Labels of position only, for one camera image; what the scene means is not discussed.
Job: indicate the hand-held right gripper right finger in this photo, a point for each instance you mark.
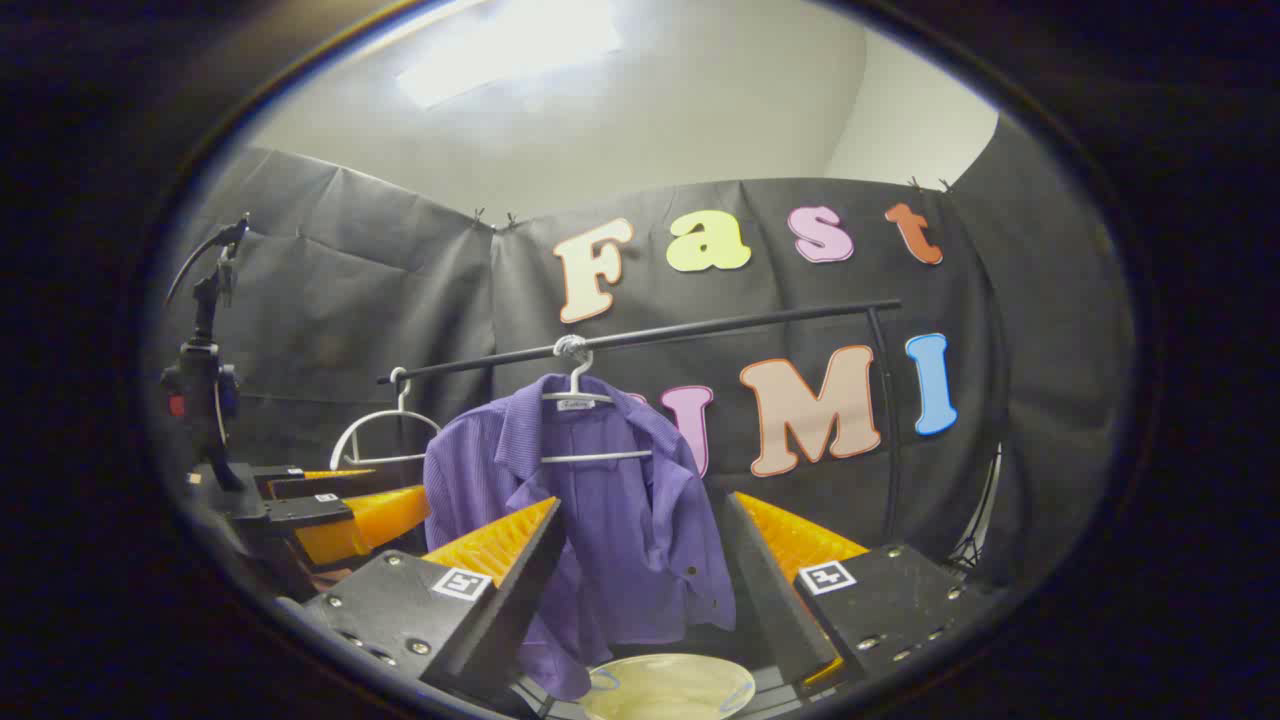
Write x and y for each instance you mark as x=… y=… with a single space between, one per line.
x=775 y=600

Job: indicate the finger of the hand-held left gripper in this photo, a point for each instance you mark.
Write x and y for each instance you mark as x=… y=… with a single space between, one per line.
x=310 y=510
x=290 y=480

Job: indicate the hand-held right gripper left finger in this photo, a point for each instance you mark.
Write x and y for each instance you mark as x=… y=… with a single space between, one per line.
x=500 y=610

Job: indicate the beige laundry hamper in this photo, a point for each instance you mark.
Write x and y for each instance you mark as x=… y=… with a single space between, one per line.
x=665 y=690

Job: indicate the purple ribbed shirt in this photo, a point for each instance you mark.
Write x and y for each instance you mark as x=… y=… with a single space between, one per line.
x=620 y=530

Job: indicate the white plastic hanger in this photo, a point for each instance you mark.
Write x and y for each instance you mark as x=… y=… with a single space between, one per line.
x=401 y=398

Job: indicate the white hanger with taped hook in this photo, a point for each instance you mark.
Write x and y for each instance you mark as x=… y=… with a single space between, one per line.
x=600 y=457

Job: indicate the black clothes rack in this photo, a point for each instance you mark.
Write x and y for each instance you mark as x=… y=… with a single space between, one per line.
x=700 y=328

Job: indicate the ceiling light panel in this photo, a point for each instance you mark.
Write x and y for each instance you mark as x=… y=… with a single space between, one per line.
x=510 y=45

